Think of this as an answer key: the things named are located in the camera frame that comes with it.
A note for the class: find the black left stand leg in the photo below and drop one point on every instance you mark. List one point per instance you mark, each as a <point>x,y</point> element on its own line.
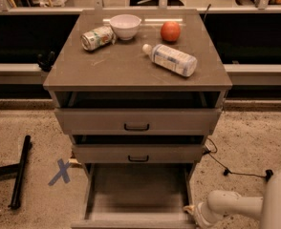
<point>17,169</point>

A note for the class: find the grey drawer cabinet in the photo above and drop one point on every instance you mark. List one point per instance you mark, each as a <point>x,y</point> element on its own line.
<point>121,76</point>

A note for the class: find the black clamp on ledge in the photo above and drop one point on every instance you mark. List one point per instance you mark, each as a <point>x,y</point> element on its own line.
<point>45,62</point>

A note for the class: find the green white soda can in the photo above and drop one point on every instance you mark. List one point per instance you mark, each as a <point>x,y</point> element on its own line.
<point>98,37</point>

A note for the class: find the grey middle drawer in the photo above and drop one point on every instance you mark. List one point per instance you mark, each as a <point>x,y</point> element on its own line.
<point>152,153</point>

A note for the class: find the grey top drawer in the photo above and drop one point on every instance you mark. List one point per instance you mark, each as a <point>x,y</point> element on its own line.
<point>137,122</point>

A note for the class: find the grey bottom drawer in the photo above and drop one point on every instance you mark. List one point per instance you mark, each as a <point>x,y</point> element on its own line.
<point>136,196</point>

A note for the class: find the blue tape cross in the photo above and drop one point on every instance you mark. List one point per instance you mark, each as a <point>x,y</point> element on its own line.
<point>62,172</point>

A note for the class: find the grey drawer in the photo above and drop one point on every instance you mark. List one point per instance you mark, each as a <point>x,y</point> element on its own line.
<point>136,196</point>
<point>137,122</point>
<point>152,153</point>

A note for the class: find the white bowl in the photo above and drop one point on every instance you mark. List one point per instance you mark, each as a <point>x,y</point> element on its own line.
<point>125,26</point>

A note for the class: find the black right stand leg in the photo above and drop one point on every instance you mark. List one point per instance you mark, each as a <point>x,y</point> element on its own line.
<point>269,174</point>

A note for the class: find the orange fruit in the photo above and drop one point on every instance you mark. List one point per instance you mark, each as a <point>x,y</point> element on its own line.
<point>170,31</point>

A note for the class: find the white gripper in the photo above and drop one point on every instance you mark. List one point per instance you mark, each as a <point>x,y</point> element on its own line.
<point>200,213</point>

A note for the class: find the white plastic bottle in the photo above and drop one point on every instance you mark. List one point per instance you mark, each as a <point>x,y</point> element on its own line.
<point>175,61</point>

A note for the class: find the black stand leg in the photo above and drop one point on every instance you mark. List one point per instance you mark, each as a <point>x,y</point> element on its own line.
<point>17,169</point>
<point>269,174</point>

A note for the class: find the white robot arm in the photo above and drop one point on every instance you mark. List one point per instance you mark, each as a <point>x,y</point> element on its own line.
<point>221,204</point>

